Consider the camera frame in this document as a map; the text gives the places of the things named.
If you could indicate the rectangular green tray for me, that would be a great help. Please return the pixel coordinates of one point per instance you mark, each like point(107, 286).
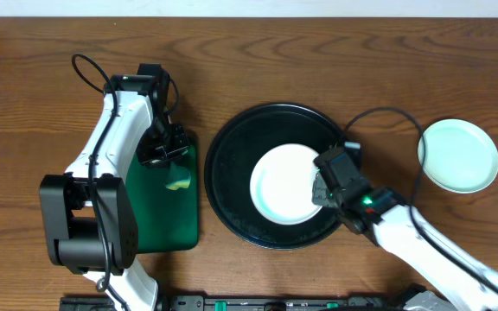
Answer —
point(167, 220)

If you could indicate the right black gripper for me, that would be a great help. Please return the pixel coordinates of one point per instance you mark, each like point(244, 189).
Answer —
point(321, 195)

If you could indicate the light green plate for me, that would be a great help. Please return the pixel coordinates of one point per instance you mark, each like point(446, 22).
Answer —
point(458, 156)

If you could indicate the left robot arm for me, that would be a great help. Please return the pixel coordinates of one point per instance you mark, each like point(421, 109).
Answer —
point(90, 226)

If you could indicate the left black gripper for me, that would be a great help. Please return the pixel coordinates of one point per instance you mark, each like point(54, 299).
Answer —
point(162, 155)

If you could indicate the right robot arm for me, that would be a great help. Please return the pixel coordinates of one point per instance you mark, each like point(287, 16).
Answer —
point(394, 225)

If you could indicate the round black serving tray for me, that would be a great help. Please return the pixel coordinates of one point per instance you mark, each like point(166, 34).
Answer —
point(235, 151)

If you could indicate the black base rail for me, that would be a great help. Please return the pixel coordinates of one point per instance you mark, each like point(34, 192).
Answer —
point(199, 303)

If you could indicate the dark green sponge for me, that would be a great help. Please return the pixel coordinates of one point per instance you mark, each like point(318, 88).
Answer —
point(178, 178)

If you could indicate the white plate front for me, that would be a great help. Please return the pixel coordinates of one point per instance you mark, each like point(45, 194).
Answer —
point(281, 184)

